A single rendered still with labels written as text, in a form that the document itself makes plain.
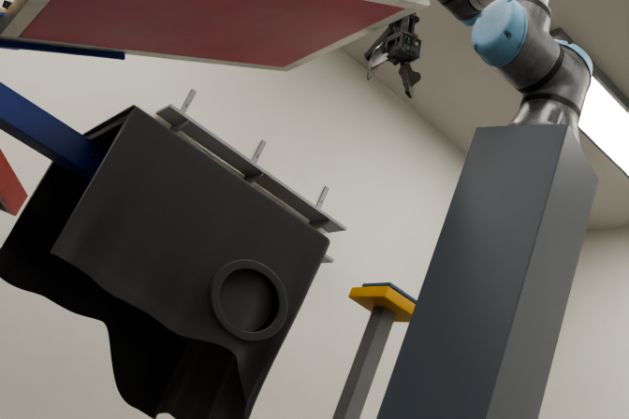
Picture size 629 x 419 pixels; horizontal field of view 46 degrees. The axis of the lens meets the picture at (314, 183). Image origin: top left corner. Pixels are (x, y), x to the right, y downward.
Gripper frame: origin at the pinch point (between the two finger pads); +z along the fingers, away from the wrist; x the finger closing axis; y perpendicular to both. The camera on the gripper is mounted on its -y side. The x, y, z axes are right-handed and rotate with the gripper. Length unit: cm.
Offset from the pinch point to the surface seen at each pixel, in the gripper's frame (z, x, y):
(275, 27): -1.9, -37.7, 2.8
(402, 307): 58, -3, 19
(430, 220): -34, 206, -200
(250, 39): -1.7, -38.5, -7.3
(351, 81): -103, 130, -200
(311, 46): -6.2, -21.7, -6.1
